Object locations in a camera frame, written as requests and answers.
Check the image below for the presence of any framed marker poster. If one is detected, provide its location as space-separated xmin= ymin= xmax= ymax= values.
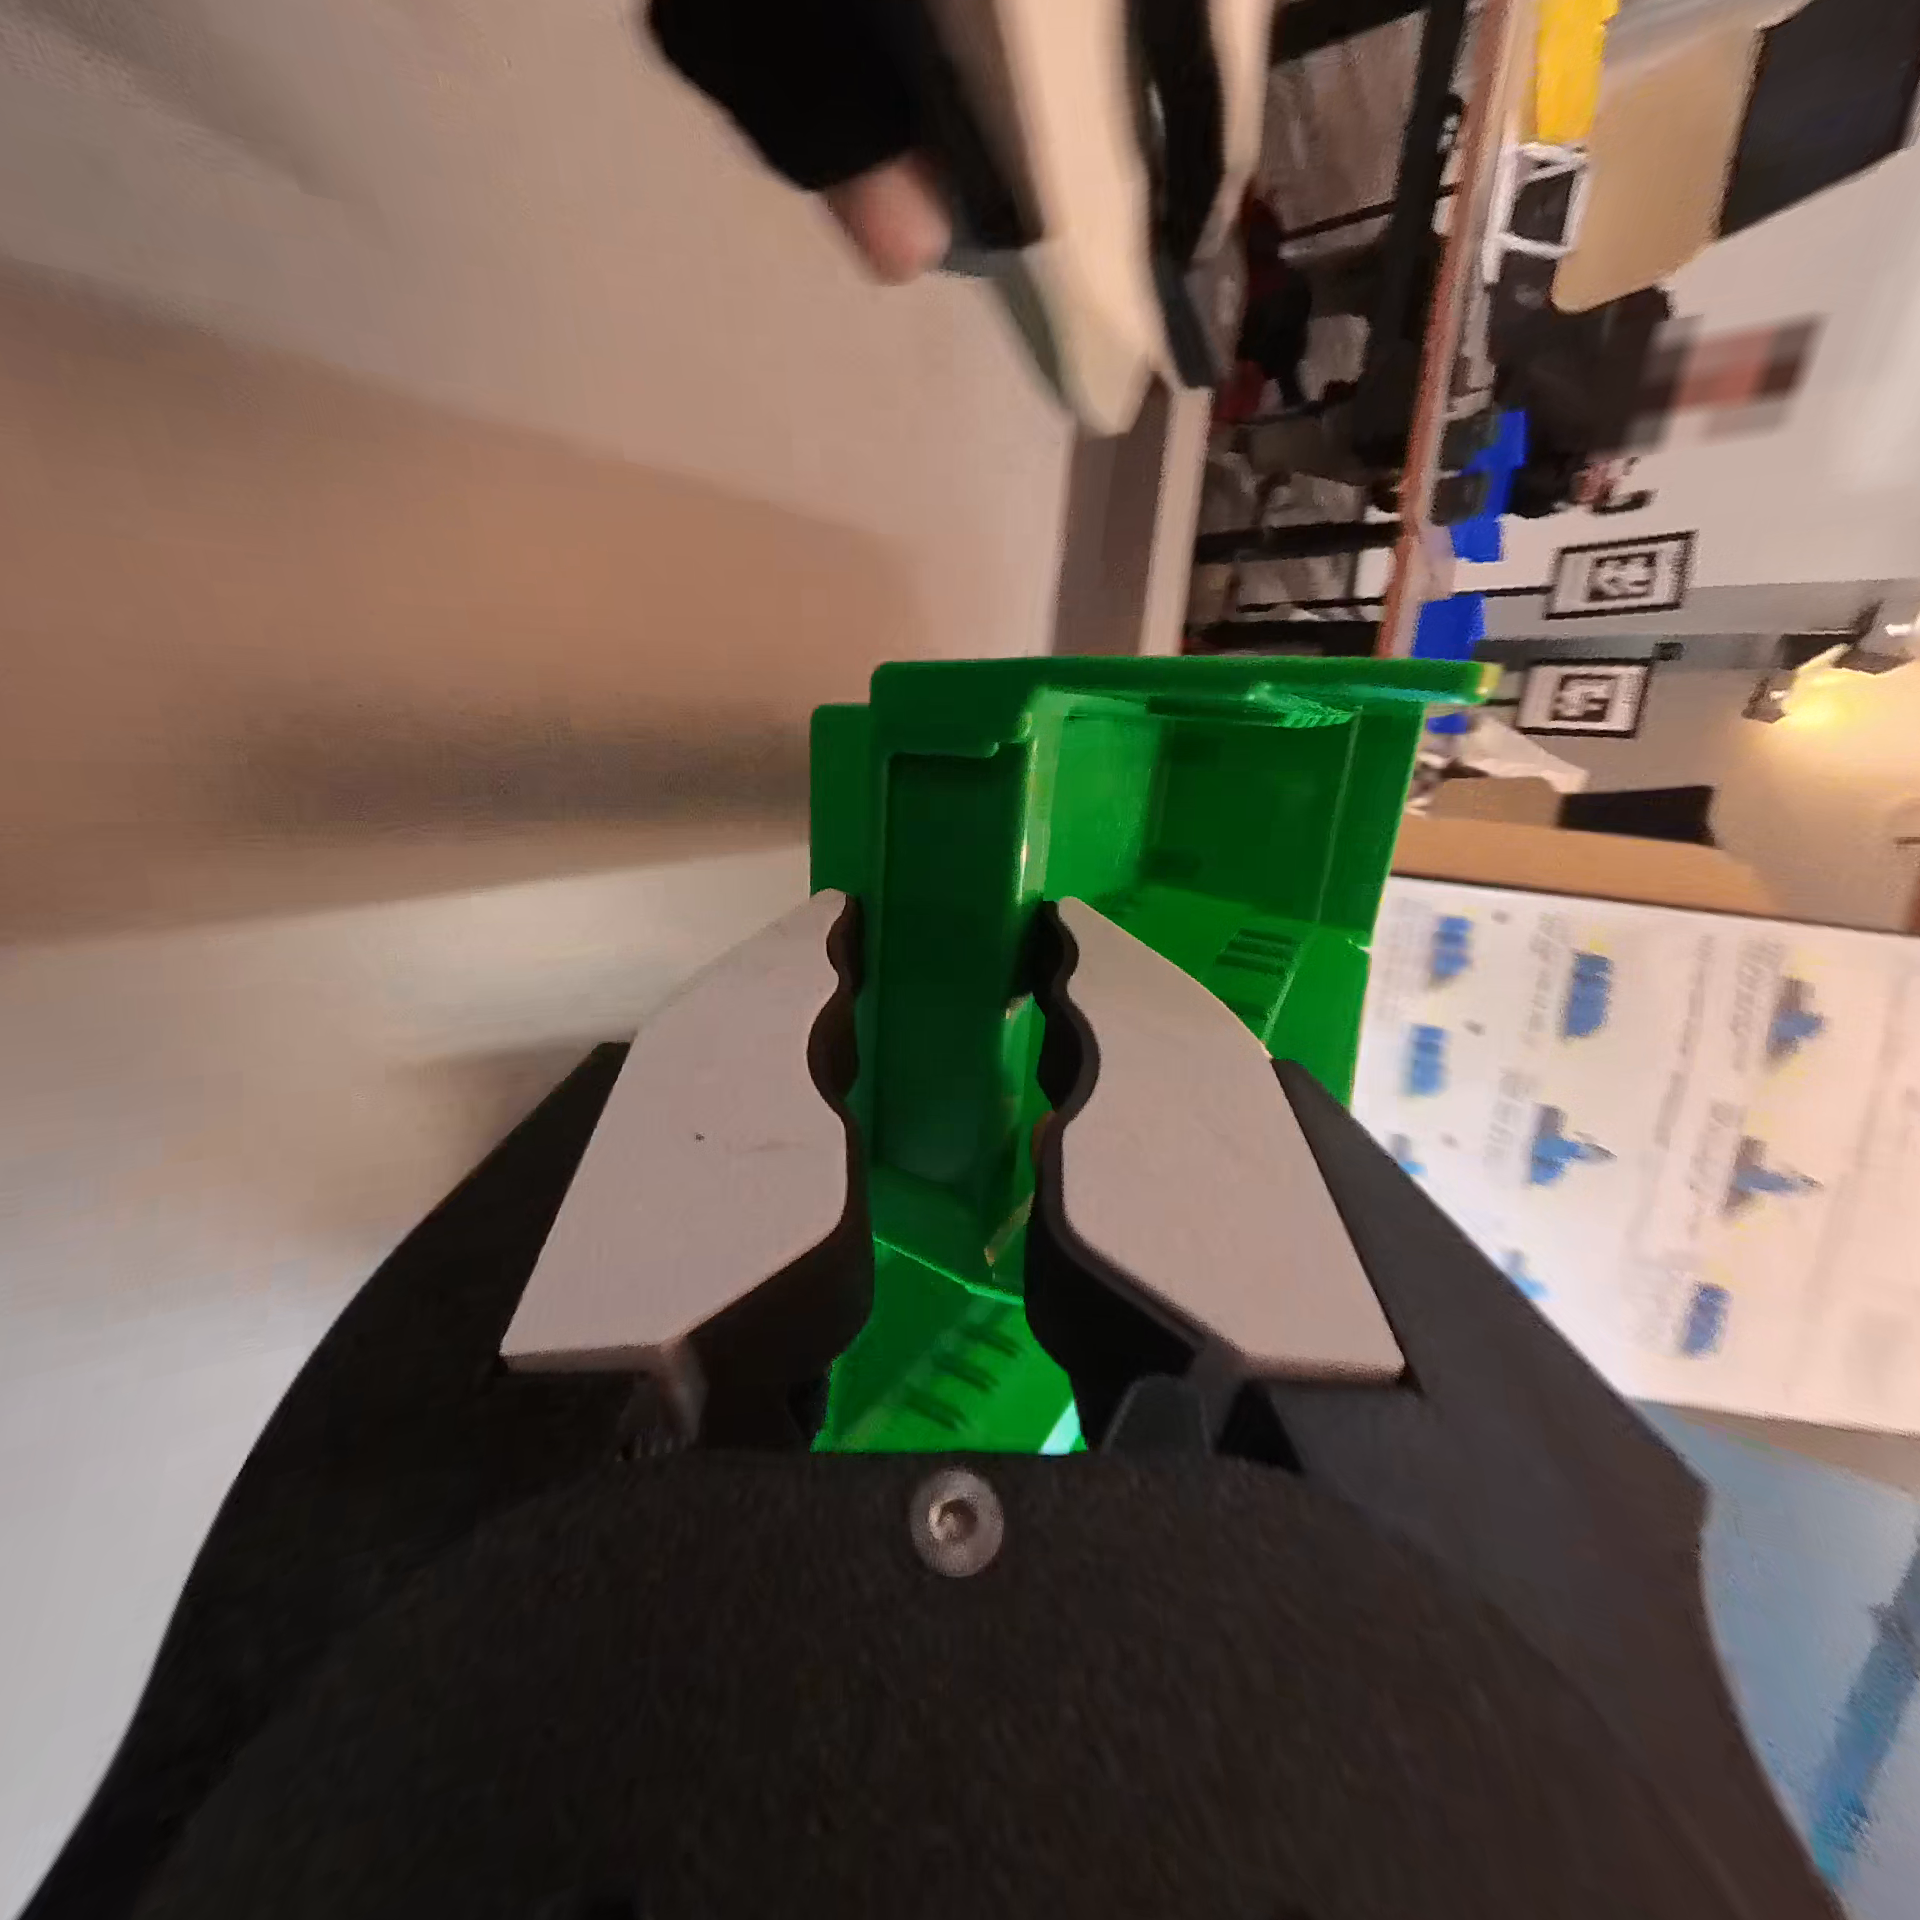
xmin=1515 ymin=659 xmax=1653 ymax=743
xmin=1544 ymin=528 xmax=1700 ymax=622

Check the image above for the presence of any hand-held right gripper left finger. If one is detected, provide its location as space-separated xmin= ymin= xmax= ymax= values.
xmin=501 ymin=888 xmax=882 ymax=1397

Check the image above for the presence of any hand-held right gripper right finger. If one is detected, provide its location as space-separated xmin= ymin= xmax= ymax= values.
xmin=1024 ymin=900 xmax=1409 ymax=1389

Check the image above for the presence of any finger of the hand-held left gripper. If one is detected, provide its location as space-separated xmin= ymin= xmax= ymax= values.
xmin=988 ymin=0 xmax=1161 ymax=442
xmin=1146 ymin=0 xmax=1281 ymax=397

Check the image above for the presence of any green plastic storage bin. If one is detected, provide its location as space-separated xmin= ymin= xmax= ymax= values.
xmin=809 ymin=658 xmax=1503 ymax=1459

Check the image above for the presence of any printed instruction sheet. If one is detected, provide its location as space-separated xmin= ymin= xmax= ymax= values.
xmin=1348 ymin=879 xmax=1920 ymax=1434

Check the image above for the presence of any blue plastic bin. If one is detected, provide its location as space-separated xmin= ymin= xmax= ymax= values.
xmin=1409 ymin=590 xmax=1487 ymax=737
xmin=1443 ymin=405 xmax=1535 ymax=568

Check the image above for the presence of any grey desk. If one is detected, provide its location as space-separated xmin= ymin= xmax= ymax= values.
xmin=0 ymin=0 xmax=1219 ymax=1920

